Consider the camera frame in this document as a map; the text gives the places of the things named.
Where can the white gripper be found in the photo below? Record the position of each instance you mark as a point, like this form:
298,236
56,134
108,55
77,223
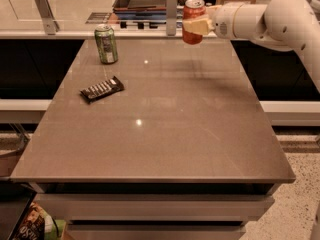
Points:
222,20

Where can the red coke can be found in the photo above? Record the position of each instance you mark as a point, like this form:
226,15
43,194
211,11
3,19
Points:
191,10

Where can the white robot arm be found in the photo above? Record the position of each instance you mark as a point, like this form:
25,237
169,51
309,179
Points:
278,24

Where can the green soda can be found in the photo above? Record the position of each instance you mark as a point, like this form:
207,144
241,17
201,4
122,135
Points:
106,44

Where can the black chocolate bar wrapper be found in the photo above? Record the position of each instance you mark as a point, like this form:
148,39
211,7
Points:
102,89

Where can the grey drawer cabinet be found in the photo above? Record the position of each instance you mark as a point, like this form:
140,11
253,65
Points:
157,211

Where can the snack bag lower left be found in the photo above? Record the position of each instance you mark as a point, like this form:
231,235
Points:
39,225

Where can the grey metal post centre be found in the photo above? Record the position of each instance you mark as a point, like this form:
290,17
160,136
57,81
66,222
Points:
171,17

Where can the grey metal post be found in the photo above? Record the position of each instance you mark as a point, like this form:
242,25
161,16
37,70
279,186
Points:
171,17
50,24

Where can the grey metal post left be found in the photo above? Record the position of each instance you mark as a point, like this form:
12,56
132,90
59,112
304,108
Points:
50,24

